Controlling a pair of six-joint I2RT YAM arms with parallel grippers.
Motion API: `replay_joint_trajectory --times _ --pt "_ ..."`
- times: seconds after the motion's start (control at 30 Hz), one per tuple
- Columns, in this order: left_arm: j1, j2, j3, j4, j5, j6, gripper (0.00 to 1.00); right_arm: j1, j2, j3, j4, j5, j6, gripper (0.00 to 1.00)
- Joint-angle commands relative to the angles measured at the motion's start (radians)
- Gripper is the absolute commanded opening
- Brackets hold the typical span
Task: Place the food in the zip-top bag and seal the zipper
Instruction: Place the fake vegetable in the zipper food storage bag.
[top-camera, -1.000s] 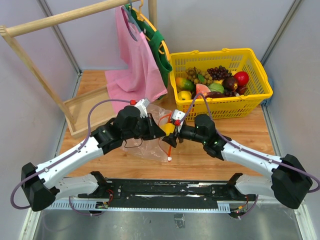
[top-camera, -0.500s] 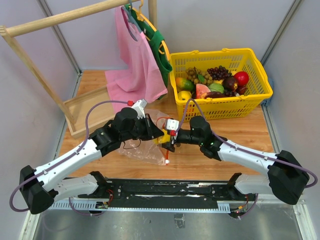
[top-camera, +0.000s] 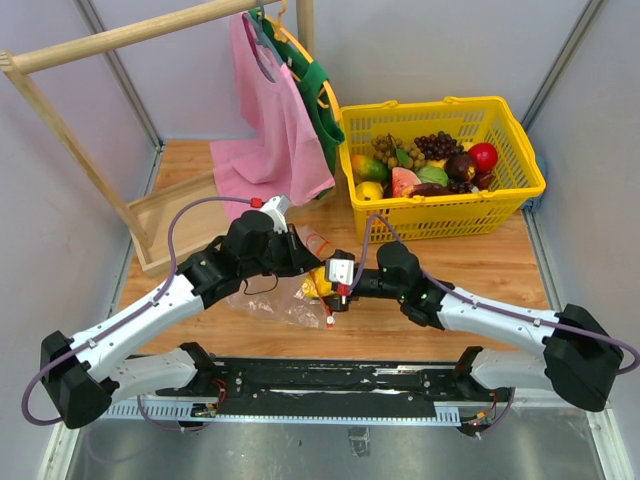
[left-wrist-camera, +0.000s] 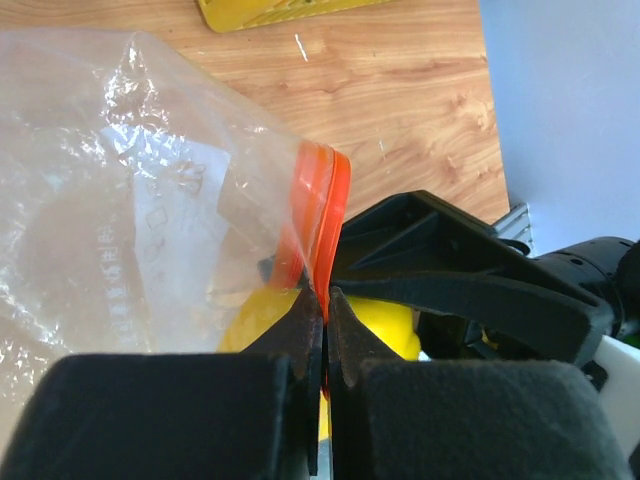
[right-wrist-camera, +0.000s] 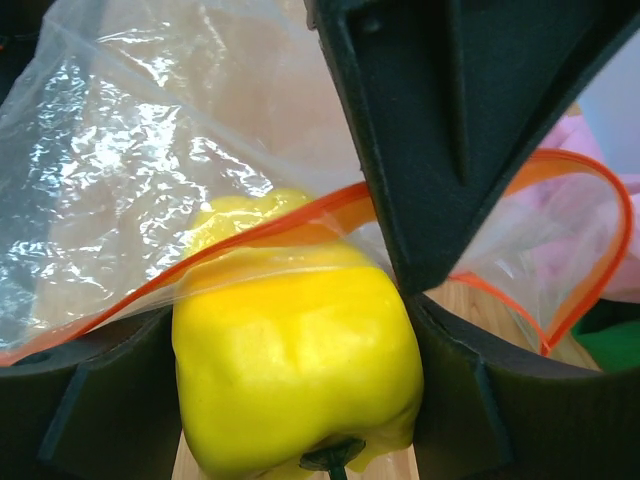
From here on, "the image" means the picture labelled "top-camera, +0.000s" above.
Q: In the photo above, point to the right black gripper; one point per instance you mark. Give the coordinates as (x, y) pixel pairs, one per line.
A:
(339, 304)

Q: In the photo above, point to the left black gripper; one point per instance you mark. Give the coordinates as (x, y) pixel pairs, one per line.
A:
(297, 252)

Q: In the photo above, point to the yellow lemon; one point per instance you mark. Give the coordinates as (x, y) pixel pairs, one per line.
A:
(369, 191)
(315, 284)

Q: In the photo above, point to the clear zip top bag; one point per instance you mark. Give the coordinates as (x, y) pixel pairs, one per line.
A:
(281, 299)

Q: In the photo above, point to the dark red mangosteen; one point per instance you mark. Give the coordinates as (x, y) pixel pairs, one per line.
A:
(461, 168)

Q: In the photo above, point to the red apple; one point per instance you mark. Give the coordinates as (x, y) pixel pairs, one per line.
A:
(485, 156)

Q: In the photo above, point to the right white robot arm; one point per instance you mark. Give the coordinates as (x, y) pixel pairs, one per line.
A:
(566, 352)

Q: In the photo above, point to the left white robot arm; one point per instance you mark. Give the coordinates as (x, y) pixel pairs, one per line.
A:
(87, 372)

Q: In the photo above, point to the pink shirt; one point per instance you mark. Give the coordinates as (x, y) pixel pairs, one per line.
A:
(285, 156)

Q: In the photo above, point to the green orange mango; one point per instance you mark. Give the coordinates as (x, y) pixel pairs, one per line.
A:
(366, 168)

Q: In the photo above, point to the watermelon slice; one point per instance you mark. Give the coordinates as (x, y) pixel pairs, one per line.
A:
(403, 182)

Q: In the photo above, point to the wooden clothes rack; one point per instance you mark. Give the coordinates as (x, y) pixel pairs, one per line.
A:
(184, 81)

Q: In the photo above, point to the brown longan bunch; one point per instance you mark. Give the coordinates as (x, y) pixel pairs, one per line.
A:
(395, 152)

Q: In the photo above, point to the purple sweet potato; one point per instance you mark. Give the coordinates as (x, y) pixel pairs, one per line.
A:
(425, 190)

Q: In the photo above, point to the green guava fruit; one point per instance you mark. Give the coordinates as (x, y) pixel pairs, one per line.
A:
(434, 175)

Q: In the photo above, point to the green shirt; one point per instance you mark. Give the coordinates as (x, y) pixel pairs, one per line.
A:
(309, 78)

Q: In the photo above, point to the dark purple grape bunch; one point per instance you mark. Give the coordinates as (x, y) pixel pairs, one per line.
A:
(438, 146)

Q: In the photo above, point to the grey hanger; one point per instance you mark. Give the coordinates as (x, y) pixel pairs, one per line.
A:
(265, 53)

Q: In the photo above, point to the yellow plastic basket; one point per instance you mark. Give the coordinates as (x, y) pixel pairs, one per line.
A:
(477, 207)

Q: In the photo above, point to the yellow hanger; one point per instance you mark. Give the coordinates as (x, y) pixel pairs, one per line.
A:
(327, 98)

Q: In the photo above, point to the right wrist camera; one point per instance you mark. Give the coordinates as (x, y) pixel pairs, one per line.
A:
(339, 271)

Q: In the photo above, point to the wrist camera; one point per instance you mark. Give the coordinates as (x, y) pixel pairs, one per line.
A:
(276, 208)
(339, 271)

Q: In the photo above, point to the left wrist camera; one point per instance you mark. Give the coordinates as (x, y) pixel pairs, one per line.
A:
(276, 208)

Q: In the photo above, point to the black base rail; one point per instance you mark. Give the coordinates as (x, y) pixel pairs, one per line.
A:
(324, 390)

